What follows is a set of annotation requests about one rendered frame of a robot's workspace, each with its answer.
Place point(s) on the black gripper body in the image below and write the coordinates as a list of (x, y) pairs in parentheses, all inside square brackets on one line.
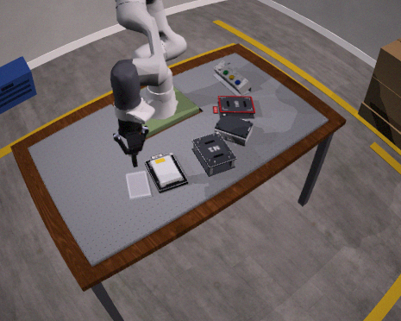
[(127, 126)]

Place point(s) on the white button panel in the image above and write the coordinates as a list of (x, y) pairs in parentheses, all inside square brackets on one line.
[(228, 77)]

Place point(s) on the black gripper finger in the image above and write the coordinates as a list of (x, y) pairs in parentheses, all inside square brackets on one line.
[(130, 152), (136, 150)]

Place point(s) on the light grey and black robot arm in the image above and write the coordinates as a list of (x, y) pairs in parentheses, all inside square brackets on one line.
[(157, 101)]

